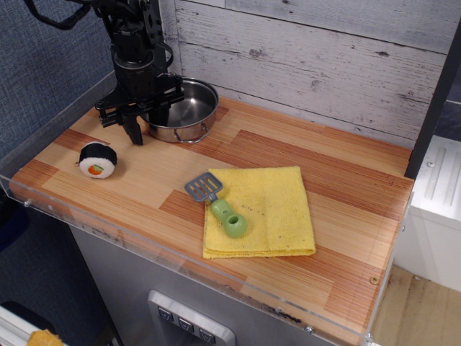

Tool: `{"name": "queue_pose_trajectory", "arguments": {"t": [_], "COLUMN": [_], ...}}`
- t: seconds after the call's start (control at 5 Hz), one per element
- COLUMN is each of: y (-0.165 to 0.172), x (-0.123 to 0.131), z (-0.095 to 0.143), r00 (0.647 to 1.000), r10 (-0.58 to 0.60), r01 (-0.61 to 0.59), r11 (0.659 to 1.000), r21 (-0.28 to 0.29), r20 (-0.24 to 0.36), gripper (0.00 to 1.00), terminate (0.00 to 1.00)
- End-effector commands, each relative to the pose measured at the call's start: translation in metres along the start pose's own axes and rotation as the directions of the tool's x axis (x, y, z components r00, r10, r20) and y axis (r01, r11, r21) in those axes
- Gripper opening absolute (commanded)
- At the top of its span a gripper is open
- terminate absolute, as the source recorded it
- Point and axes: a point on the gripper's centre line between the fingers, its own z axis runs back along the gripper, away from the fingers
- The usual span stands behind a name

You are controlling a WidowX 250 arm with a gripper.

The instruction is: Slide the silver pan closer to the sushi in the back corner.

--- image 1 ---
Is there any green grey toy spatula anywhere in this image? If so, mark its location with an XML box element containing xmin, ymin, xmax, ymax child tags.
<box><xmin>184</xmin><ymin>172</ymin><xmax>248</xmax><ymax>239</ymax></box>

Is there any clear acrylic table guard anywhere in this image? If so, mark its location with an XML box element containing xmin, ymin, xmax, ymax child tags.
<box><xmin>0</xmin><ymin>53</ymin><xmax>415</xmax><ymax>346</ymax></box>

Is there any yellow object bottom left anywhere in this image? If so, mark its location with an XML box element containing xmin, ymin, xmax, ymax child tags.
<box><xmin>26</xmin><ymin>329</ymin><xmax>64</xmax><ymax>346</ymax></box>

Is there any yellow folded cloth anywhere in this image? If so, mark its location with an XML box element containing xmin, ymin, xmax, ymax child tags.
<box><xmin>202</xmin><ymin>167</ymin><xmax>315</xmax><ymax>259</ymax></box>

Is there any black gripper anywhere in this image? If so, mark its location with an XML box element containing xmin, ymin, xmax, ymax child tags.
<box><xmin>95</xmin><ymin>64</ymin><xmax>184</xmax><ymax>146</ymax></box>

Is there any silver cabinet button panel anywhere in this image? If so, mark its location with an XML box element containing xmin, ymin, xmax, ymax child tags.
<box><xmin>148</xmin><ymin>290</ymin><xmax>236</xmax><ymax>345</ymax></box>

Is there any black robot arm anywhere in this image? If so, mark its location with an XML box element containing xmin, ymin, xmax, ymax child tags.
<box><xmin>90</xmin><ymin>1</ymin><xmax>184</xmax><ymax>145</ymax></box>

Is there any white box at right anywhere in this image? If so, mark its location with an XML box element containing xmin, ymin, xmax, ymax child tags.
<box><xmin>394</xmin><ymin>136</ymin><xmax>460</xmax><ymax>291</ymax></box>

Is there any dark right vertical post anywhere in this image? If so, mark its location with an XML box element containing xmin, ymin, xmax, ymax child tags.
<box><xmin>404</xmin><ymin>22</ymin><xmax>460</xmax><ymax>179</ymax></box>

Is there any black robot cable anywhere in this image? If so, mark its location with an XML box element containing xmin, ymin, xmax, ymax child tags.
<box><xmin>23</xmin><ymin>0</ymin><xmax>174</xmax><ymax>71</ymax></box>

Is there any plush sushi roll toy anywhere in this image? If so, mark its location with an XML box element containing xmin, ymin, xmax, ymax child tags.
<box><xmin>76</xmin><ymin>141</ymin><xmax>117</xmax><ymax>179</ymax></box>

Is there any stainless steel pot bowl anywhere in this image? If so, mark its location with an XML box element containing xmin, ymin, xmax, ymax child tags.
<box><xmin>141</xmin><ymin>78</ymin><xmax>219</xmax><ymax>143</ymax></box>

